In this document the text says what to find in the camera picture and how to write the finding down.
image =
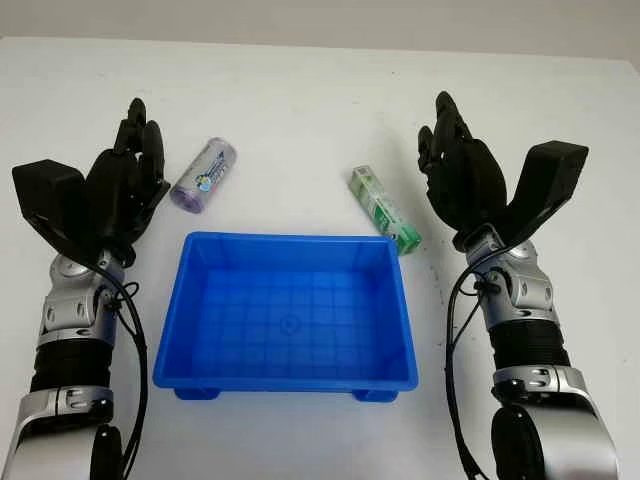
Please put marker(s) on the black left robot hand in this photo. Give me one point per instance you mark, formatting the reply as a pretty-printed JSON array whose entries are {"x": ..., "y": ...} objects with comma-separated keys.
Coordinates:
[{"x": 122, "y": 185}]

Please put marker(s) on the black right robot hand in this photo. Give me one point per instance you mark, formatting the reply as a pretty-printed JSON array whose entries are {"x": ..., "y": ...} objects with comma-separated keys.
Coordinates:
[{"x": 467, "y": 180}]

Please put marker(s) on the purple garbage bag roll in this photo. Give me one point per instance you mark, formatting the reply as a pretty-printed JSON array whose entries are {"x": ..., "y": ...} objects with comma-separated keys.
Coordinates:
[{"x": 205, "y": 175}]

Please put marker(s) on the green toothpaste box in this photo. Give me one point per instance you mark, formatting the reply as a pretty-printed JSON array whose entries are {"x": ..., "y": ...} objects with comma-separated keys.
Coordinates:
[{"x": 385, "y": 207}]

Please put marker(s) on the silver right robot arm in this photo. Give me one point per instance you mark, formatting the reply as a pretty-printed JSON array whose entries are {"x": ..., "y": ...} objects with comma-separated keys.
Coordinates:
[{"x": 535, "y": 350}]

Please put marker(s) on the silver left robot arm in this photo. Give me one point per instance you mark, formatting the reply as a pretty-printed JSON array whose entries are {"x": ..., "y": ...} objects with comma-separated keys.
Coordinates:
[{"x": 65, "y": 310}]

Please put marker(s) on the blue plastic tray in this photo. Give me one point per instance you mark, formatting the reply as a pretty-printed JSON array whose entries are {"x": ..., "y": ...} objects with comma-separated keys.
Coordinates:
[{"x": 287, "y": 320}]

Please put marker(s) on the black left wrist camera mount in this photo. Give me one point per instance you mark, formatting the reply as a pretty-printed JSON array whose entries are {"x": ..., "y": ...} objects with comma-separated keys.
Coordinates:
[{"x": 47, "y": 195}]

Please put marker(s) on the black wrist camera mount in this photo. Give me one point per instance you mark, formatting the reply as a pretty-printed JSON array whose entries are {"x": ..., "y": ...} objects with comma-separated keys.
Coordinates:
[
  {"x": 47, "y": 195},
  {"x": 550, "y": 175}
]

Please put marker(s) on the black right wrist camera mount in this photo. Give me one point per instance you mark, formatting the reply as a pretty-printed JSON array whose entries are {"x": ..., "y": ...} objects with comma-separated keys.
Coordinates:
[{"x": 550, "y": 175}]

